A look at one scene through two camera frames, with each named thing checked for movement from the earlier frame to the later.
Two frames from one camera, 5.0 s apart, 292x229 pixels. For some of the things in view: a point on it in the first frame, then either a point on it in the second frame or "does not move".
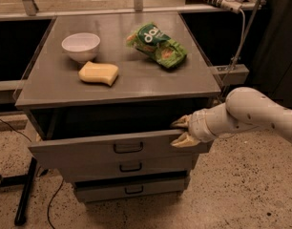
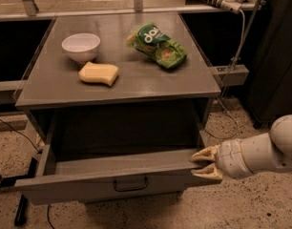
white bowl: x=82 y=47 does not move
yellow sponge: x=98 y=72 does not move
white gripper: x=197 y=126 -> x=229 y=158
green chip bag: x=149 y=39 does not move
